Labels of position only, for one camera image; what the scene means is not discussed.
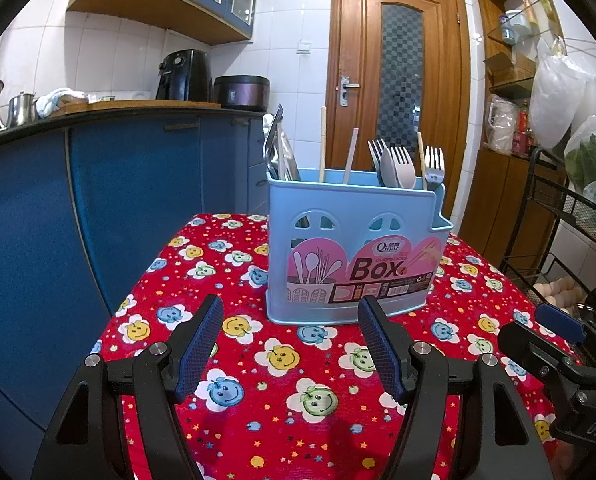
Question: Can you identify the white plastic jug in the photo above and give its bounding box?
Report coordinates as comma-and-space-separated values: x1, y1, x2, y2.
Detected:
485, 94, 521, 153

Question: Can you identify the metal door handle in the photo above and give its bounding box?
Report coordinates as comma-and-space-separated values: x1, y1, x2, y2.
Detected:
338, 74, 361, 107

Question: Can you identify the dark rice cooker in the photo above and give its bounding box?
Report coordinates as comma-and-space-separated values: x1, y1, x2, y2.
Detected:
213, 75, 271, 112

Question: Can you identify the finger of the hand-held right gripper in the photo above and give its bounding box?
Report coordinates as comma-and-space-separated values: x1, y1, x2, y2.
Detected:
498, 320, 582, 397
534, 302, 596, 361

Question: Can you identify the black wire rack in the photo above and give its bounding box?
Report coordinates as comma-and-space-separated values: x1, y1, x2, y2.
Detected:
500, 147, 596, 311

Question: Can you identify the metal pitcher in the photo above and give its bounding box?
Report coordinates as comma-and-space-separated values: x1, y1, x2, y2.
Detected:
7, 91, 38, 127

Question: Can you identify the white towel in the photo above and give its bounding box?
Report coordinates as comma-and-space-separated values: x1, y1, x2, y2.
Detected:
34, 87, 88, 118

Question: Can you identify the tray of eggs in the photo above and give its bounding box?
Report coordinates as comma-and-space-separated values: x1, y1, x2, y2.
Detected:
532, 280, 586, 308

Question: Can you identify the red label bottle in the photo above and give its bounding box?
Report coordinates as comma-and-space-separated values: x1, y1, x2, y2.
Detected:
512, 102, 536, 156

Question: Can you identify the red smiley printed tablecloth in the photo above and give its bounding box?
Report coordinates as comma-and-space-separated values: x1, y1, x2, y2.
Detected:
90, 212, 586, 480

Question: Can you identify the wooden shelf unit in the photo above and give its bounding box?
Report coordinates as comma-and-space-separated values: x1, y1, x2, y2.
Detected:
475, 0, 573, 271

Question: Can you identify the black air fryer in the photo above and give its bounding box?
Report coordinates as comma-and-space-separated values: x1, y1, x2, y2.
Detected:
156, 49, 213, 102

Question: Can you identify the wooden door with glass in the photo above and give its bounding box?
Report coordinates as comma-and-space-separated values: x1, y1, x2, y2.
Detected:
325, 0, 473, 233

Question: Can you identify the white plastic bag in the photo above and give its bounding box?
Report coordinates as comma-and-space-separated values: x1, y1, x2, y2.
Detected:
528, 37, 596, 150

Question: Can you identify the clear plastic container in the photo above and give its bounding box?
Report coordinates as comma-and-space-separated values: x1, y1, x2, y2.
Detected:
500, 10, 528, 45

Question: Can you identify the metal fork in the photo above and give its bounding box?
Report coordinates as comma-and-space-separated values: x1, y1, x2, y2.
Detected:
367, 138, 389, 186
424, 146, 446, 192

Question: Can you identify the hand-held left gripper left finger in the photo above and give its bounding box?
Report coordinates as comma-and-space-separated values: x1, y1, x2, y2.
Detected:
30, 294, 226, 480

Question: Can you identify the blue kitchen cabinet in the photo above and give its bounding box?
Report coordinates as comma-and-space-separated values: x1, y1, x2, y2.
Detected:
0, 101, 273, 456

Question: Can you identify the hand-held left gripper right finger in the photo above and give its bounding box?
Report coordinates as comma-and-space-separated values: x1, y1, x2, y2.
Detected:
357, 296, 546, 480

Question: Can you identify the blue plastic utensil box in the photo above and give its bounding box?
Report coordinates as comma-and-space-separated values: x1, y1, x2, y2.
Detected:
265, 167, 453, 325

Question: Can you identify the yellow oil bottle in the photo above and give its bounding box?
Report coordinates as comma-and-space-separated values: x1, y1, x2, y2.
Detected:
538, 0, 561, 31

